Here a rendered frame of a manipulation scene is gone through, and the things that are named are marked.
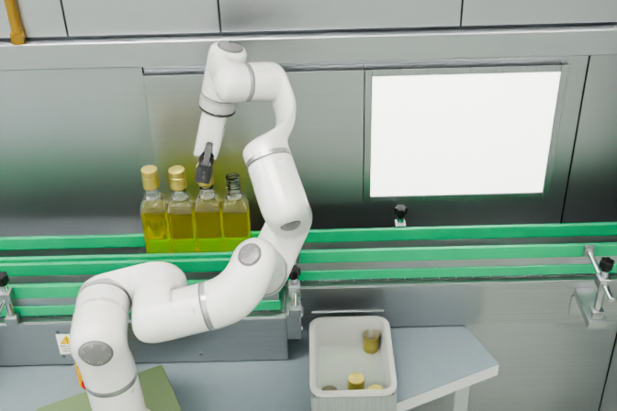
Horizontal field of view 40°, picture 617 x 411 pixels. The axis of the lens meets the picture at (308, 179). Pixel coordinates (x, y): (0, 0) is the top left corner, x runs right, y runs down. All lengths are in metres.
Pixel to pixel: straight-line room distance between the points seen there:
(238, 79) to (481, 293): 0.76
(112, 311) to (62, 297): 0.38
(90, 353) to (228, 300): 0.25
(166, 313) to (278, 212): 0.25
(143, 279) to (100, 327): 0.12
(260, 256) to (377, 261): 0.51
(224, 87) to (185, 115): 0.32
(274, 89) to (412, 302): 0.62
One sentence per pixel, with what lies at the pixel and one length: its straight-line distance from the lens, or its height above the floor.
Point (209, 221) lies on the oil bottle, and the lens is 1.83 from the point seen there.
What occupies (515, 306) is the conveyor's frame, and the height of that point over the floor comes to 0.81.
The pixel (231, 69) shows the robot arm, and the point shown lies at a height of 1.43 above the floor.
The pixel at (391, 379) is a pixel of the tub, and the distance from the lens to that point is 1.75.
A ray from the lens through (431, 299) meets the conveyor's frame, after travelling 1.93.
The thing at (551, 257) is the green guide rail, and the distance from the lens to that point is 1.94.
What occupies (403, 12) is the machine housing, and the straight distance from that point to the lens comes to 1.79.
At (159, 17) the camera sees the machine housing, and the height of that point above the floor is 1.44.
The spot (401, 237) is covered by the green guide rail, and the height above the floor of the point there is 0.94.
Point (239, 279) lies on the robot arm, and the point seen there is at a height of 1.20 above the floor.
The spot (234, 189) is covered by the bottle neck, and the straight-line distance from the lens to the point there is 1.79.
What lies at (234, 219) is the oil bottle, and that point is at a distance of 1.81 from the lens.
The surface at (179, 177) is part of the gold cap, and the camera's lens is 1.78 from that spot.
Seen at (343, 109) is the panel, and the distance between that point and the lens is 1.84.
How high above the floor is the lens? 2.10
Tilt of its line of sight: 33 degrees down
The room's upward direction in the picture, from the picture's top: 2 degrees counter-clockwise
